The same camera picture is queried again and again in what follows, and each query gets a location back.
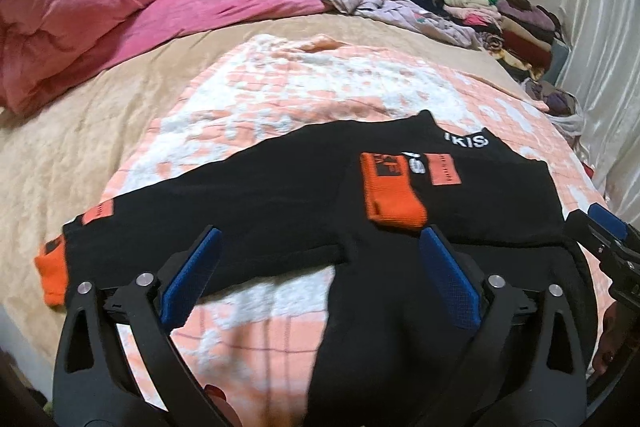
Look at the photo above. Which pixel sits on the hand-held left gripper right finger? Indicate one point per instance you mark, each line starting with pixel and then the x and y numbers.
pixel 450 277

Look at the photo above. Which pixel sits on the beige bed sheet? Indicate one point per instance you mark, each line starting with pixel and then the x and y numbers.
pixel 100 107

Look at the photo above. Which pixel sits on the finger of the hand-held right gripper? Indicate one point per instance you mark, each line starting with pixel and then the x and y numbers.
pixel 597 239
pixel 607 217

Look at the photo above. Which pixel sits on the pink duvet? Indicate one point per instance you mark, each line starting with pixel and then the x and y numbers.
pixel 100 7

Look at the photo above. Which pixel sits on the white plastic bag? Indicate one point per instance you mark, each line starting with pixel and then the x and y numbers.
pixel 570 122

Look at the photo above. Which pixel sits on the heap of purple clothes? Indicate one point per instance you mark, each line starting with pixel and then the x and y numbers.
pixel 555 99

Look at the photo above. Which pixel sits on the orange and white checked blanket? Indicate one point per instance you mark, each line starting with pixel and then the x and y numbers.
pixel 300 82

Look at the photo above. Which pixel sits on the white curtain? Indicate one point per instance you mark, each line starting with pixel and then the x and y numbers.
pixel 605 32

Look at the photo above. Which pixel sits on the black sweater with orange cuffs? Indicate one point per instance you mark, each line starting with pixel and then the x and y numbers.
pixel 280 177

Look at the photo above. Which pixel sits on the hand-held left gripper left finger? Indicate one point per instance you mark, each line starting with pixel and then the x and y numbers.
pixel 192 277

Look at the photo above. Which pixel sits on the pile of lilac clothes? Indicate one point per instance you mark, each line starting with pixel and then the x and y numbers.
pixel 390 7

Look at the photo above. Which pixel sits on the stack of folded clothes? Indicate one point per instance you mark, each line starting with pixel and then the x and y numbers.
pixel 510 22

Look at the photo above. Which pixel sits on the person's right hand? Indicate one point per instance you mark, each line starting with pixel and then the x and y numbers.
pixel 611 342

